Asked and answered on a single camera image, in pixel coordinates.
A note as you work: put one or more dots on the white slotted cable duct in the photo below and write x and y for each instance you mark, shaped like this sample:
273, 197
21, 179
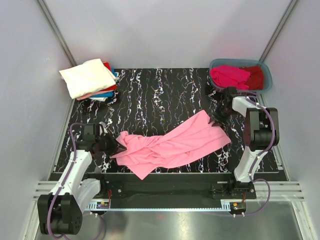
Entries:
215, 205

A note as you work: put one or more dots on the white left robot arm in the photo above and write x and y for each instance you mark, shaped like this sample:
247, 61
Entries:
60, 212

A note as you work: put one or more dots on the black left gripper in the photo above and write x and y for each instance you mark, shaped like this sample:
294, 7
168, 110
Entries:
114, 144

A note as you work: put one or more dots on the light pink t-shirt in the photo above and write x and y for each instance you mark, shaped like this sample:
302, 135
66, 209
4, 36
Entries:
192, 140

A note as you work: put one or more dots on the white folded t-shirt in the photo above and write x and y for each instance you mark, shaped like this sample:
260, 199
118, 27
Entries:
90, 77

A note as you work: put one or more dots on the grey-blue plastic basket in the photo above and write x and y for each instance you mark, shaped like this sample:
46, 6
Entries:
242, 63

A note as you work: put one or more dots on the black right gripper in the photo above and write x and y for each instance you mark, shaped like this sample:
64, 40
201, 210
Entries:
216, 115

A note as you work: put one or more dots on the red folded t-shirt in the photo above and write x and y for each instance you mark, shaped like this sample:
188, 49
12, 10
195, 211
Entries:
108, 68

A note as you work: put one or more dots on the dark red crumpled t-shirt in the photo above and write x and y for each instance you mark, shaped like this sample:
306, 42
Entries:
256, 79

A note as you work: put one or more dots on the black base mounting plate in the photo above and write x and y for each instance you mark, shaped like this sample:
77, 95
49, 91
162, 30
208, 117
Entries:
173, 187

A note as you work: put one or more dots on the salmon folded t-shirt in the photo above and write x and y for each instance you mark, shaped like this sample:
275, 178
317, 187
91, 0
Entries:
88, 95

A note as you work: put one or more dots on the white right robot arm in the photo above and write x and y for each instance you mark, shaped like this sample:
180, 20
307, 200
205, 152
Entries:
261, 130

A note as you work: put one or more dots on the magenta crumpled t-shirt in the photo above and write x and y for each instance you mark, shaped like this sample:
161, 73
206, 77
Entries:
230, 76

